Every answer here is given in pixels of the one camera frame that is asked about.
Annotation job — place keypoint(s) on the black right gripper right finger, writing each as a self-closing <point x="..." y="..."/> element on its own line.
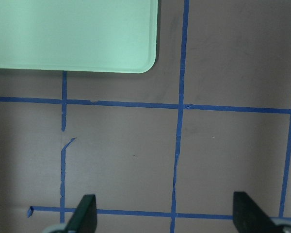
<point x="248" y="217"/>

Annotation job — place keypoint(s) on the mint green plastic tray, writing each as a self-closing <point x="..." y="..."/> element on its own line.
<point x="79" y="35"/>

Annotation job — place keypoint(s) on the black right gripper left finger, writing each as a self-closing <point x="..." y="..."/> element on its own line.
<point x="84" y="219"/>

